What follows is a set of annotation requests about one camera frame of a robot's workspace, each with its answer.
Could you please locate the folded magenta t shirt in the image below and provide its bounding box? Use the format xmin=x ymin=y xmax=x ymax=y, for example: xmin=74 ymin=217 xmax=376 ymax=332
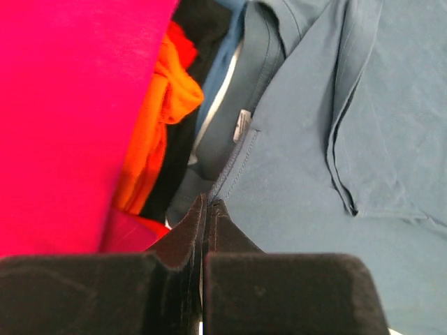
xmin=1 ymin=1 xmax=176 ymax=256

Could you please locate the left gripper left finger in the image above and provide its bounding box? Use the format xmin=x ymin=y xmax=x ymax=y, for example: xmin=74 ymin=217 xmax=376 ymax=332
xmin=1 ymin=196 xmax=207 ymax=334

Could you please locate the folded orange t shirt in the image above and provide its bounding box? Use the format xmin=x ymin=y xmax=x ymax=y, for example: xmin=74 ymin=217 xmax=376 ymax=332
xmin=113 ymin=21 xmax=204 ymax=215

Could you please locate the folded black t shirt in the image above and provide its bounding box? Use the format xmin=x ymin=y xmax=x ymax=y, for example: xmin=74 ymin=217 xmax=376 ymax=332
xmin=140 ymin=0 xmax=232 ymax=224

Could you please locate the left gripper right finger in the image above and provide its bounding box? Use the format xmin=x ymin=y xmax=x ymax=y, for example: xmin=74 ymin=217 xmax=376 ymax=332
xmin=203 ymin=200 xmax=389 ymax=334

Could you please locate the folded blue t shirt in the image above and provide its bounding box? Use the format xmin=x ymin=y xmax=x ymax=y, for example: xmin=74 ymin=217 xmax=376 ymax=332
xmin=194 ymin=0 xmax=246 ymax=137

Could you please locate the grey-blue t shirt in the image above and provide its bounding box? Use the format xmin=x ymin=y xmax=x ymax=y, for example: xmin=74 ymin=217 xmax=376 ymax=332
xmin=167 ymin=1 xmax=446 ymax=334

